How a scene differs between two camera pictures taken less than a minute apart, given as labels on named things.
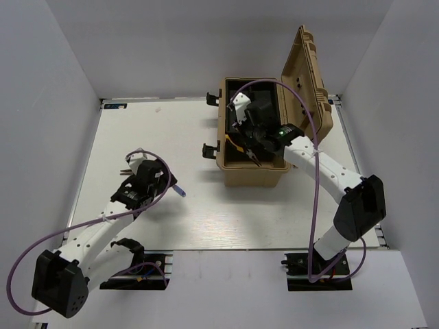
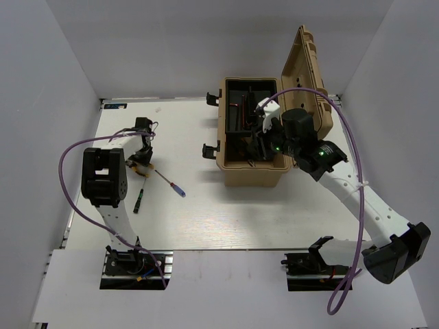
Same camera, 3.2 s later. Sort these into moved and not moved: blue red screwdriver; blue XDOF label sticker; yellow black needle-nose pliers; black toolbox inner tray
Moved: yellow black needle-nose pliers
Not moved: blue XDOF label sticker; blue red screwdriver; black toolbox inner tray
